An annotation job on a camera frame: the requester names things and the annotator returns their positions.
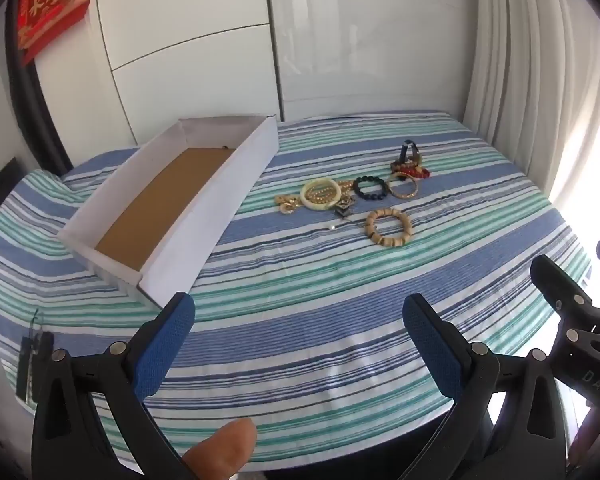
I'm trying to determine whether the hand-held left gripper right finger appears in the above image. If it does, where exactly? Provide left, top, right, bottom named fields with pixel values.
left=403, top=293, right=569, bottom=480

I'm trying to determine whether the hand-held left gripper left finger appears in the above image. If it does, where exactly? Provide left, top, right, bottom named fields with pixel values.
left=31, top=291, right=197, bottom=480

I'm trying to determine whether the wooden bead bracelet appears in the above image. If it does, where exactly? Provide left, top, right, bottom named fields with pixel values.
left=364, top=207, right=413, bottom=250

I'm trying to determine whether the white cardboard box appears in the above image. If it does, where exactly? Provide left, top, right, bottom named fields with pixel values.
left=56, top=115, right=280, bottom=309

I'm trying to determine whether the gold bangle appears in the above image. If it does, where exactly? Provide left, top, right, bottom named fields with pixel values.
left=387, top=177, right=421, bottom=199

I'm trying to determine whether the dark blue bead bracelet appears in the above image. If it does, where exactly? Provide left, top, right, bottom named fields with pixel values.
left=353, top=175, right=393, bottom=204

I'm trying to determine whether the pale jade bangle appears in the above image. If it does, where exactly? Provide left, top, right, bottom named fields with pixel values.
left=300, top=178, right=343, bottom=209

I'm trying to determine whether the person's left hand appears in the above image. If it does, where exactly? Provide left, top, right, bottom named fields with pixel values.
left=181, top=418, right=258, bottom=480

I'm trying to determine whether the blue green striped tablecloth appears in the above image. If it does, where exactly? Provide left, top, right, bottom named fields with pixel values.
left=0, top=110, right=593, bottom=473

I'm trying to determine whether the white curtain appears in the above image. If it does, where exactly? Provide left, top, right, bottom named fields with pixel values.
left=461, top=0, right=600, bottom=196

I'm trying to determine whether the black device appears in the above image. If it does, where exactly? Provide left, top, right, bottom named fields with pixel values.
left=0, top=157, right=25, bottom=206

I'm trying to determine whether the white glossy cabinet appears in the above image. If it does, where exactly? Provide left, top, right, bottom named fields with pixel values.
left=87, top=0, right=481, bottom=147

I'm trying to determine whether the red bead bracelet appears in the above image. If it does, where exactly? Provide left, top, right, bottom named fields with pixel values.
left=391, top=167, right=431, bottom=182

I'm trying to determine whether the red wall calendar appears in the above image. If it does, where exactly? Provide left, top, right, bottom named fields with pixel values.
left=17, top=0, right=90, bottom=66

